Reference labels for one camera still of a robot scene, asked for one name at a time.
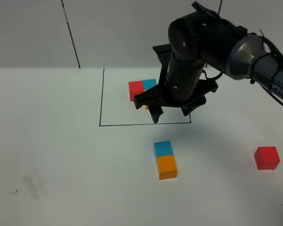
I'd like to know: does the template blue cube block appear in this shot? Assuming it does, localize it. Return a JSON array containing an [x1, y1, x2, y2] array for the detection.
[[142, 79, 157, 91]]

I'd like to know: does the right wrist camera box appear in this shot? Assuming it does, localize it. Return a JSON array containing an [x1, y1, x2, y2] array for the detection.
[[153, 44, 172, 85]]

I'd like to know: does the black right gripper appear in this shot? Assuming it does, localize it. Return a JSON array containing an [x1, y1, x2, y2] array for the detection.
[[134, 80, 218, 123]]

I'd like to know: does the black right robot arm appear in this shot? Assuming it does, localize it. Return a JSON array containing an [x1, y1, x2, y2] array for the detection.
[[133, 2, 283, 123]]

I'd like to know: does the loose red cube block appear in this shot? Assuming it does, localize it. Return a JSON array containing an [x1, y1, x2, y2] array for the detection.
[[254, 146, 281, 170]]

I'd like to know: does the template red cube block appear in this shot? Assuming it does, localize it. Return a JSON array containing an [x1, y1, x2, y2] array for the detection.
[[128, 81, 144, 101]]

